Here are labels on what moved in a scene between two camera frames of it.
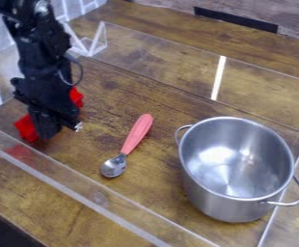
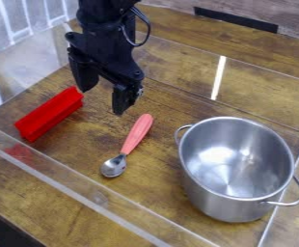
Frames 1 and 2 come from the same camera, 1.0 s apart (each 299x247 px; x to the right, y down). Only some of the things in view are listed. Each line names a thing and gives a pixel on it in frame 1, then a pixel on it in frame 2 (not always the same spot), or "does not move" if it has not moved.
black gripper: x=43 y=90 -> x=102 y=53
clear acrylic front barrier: x=152 y=222 does not move
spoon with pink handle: x=114 y=165 does not move
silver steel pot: x=237 y=167 does not move
